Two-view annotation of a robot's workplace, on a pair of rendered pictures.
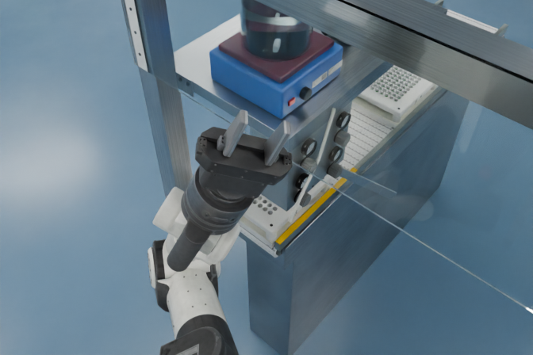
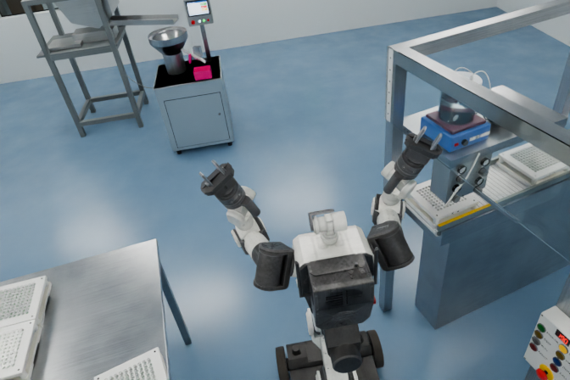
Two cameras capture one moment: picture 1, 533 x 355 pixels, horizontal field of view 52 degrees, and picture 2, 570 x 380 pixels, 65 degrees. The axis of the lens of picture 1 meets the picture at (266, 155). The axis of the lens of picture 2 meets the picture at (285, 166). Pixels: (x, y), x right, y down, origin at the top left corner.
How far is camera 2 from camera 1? 88 cm
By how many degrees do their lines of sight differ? 24
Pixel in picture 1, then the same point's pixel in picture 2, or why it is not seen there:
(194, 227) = (398, 173)
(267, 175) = (430, 153)
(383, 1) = (492, 96)
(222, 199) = (410, 162)
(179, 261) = (388, 187)
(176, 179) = not seen: hidden behind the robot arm
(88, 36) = (351, 117)
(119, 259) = not seen: hidden behind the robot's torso
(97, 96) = (350, 152)
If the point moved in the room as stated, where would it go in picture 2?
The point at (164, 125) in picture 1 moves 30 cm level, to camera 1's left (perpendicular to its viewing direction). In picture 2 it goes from (392, 150) to (331, 140)
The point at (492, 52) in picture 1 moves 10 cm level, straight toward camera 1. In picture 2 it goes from (528, 118) to (509, 131)
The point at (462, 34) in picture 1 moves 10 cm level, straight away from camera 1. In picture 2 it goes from (519, 110) to (535, 97)
